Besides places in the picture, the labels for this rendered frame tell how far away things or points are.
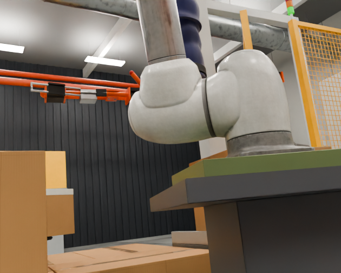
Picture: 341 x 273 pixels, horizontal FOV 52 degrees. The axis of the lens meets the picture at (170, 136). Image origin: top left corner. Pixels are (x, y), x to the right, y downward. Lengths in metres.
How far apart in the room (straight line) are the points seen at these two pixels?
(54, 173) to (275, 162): 8.25
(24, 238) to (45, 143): 11.17
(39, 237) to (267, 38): 8.90
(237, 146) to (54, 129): 11.76
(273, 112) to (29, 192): 0.78
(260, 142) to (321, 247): 0.24
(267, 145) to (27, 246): 0.78
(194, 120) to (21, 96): 11.92
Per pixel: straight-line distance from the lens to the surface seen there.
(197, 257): 1.38
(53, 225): 3.27
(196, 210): 1.81
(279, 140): 0.82
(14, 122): 12.32
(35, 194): 1.21
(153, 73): 0.86
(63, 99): 1.55
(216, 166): 0.69
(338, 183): 0.66
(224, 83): 0.84
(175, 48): 0.89
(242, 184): 0.58
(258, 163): 0.73
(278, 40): 9.97
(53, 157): 8.90
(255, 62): 0.86
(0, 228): 1.20
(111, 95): 1.56
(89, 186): 12.43
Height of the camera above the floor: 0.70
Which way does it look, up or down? 13 degrees up
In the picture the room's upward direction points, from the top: 6 degrees counter-clockwise
